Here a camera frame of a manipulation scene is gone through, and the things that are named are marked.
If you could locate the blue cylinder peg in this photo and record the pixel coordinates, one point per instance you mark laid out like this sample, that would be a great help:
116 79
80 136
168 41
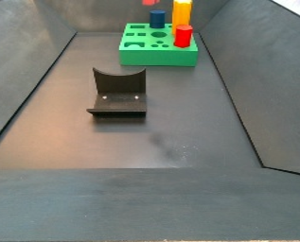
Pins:
158 18

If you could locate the black curved holder stand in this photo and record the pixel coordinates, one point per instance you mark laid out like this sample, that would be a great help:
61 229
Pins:
121 93

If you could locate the red hexagonal peg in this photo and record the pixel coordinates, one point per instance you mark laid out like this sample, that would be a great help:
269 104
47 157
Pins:
183 36

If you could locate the yellow star prism peg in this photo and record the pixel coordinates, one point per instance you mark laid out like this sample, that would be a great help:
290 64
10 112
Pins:
182 12

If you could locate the red double-square block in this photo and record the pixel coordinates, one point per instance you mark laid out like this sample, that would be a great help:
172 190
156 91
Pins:
151 2

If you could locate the green shape-sorter board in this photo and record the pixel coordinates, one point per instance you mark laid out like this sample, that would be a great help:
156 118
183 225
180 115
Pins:
148 46

